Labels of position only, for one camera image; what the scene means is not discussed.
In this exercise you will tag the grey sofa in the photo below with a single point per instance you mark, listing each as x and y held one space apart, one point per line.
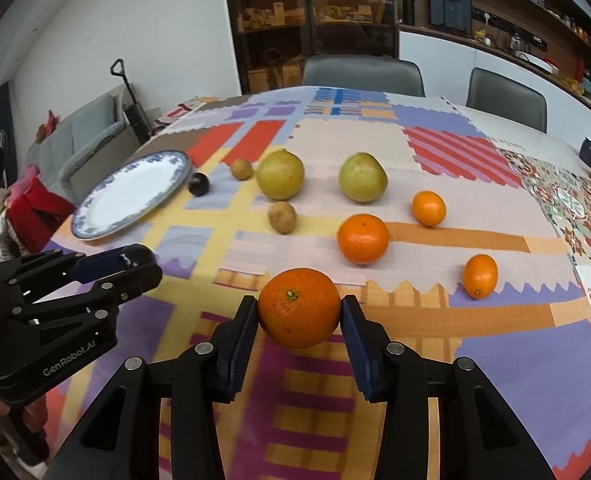
86 147

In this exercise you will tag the colourful patchwork tablecloth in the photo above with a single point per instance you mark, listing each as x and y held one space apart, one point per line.
531 335

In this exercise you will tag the brown kiwi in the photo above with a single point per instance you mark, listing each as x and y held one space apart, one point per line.
241 169
282 217

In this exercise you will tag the medium orange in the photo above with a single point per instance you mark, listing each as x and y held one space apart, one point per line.
363 239

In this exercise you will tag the grey chair left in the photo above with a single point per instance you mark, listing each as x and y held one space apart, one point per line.
364 72

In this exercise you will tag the folded striped cloth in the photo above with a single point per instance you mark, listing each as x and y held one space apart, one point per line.
183 108

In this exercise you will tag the yellow green pear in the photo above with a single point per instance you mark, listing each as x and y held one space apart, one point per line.
280 175
362 178

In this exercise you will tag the dark glass display cabinet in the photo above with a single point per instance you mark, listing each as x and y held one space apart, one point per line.
273 38

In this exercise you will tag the large orange front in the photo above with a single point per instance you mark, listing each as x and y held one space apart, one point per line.
299 308

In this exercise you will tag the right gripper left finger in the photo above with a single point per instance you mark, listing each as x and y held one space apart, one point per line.
117 437

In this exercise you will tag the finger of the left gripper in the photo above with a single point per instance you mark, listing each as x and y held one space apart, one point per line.
77 298
37 275

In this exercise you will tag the black upright vacuum cleaner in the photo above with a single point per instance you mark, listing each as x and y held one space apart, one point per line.
132 108

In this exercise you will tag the patterned floral mat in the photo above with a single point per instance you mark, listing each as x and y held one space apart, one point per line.
564 197

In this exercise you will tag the dark plum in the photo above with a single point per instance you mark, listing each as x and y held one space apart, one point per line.
198 184

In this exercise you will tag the left human hand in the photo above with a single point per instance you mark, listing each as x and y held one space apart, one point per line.
35 415

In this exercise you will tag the blue white porcelain plate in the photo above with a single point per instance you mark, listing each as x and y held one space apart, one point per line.
131 192

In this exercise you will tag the small orange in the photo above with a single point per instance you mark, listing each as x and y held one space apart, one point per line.
480 276
428 208

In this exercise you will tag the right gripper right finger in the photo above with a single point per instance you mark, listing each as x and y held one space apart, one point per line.
480 436

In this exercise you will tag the red garment on chair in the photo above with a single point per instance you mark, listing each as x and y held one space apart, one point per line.
35 213

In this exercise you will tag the grey chair right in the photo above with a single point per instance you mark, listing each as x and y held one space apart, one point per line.
498 95

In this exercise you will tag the grey chair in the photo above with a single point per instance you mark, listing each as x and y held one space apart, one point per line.
498 95
364 72

